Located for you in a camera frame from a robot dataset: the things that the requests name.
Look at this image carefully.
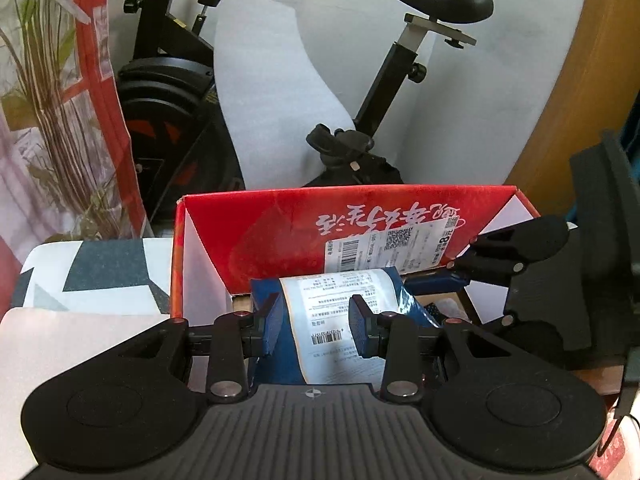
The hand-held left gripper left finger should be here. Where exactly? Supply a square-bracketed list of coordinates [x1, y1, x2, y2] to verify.
[117, 292, 282, 406]

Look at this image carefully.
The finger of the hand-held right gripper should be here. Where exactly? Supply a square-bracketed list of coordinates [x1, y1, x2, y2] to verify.
[477, 310, 518, 338]
[440, 215, 572, 292]

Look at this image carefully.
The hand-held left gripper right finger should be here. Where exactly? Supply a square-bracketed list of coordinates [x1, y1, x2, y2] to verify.
[349, 294, 525, 405]

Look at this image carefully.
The blue package with white label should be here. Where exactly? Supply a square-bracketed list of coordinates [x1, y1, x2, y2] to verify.
[249, 267, 447, 386]

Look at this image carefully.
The red cardboard box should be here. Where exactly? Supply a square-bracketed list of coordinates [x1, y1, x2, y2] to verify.
[169, 184, 543, 396]

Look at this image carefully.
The blue curtain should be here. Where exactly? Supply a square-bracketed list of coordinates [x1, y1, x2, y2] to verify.
[617, 105, 640, 161]

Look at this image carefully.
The grey geometric tablecloth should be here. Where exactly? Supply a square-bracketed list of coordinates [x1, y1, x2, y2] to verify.
[10, 237, 177, 322]

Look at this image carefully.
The white foam sheet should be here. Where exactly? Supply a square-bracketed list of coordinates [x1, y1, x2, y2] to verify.
[212, 0, 359, 194]

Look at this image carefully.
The black exercise bike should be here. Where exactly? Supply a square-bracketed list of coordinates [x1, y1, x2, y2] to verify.
[117, 0, 496, 226]

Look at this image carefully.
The pink printed backdrop cloth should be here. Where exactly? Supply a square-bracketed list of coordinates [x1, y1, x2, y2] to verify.
[0, 0, 151, 311]

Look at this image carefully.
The black cable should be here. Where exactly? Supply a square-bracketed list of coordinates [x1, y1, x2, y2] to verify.
[597, 385, 640, 461]

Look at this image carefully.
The yellow wooden door frame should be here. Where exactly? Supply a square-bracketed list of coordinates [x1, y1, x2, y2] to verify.
[502, 0, 640, 223]

